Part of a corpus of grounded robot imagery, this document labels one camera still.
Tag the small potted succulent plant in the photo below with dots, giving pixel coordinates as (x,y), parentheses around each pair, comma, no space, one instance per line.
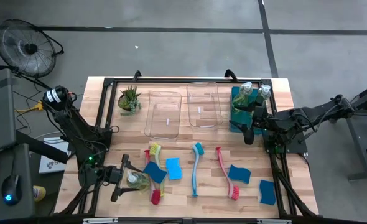
(129,98)

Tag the grey desk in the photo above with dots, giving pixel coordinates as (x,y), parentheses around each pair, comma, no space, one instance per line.
(26,174)

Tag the teal plastic bin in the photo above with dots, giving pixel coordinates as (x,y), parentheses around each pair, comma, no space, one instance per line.
(238,116)

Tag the green dish soap pump bottle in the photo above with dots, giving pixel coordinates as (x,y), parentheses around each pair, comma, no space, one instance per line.
(138,182)
(246,88)
(265,91)

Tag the black floor fan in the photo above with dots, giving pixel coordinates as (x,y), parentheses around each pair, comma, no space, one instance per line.
(31,48)

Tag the white printed box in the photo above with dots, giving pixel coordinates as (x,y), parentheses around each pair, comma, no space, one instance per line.
(51,160)

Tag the silver metal bracket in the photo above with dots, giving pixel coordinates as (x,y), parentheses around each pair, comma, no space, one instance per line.
(99,221)
(273,221)

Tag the yellow cup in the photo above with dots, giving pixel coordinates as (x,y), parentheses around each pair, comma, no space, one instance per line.
(39,193)

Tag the black metal table frame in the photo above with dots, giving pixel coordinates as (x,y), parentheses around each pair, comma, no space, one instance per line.
(186,80)

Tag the grey metal cart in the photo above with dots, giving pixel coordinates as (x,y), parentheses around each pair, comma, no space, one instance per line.
(364,175)

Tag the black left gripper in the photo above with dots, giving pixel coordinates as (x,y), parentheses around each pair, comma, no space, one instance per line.
(113,175)

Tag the large clear plastic bin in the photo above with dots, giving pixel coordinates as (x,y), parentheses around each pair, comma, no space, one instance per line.
(163,115)

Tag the small clear plastic bin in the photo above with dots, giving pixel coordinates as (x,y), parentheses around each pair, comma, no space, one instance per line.
(204,105)

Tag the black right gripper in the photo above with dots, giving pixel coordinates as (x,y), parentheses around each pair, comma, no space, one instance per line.
(259,116)

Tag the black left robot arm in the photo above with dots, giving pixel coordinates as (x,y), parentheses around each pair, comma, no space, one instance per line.
(77,133)

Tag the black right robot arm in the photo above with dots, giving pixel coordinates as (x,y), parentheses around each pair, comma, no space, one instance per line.
(311,115)

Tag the blue dish brush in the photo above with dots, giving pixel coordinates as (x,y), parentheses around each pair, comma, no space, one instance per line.
(196,168)

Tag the red and pink dish brush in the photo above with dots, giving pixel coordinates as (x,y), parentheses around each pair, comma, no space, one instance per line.
(155,197)
(234,193)

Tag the yellow power plug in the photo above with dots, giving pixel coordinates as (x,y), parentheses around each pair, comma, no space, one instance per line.
(31,109)

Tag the yellow-green dish brush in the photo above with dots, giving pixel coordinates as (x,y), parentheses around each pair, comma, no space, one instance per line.
(155,149)

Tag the blue scrub sponge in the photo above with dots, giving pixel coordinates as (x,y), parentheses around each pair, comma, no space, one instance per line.
(174,169)
(267,193)
(155,172)
(239,174)

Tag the black computer mouse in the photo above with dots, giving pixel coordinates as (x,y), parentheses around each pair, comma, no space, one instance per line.
(11,189)

